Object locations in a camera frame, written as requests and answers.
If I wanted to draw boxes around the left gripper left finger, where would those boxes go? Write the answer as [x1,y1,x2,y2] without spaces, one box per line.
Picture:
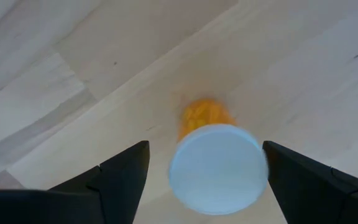
[0,139,151,224]

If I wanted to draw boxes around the orange pill bottle white cap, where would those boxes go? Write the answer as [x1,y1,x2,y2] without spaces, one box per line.
[168,98,270,216]

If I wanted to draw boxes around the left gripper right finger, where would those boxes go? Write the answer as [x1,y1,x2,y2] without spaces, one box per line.
[262,140,358,224]

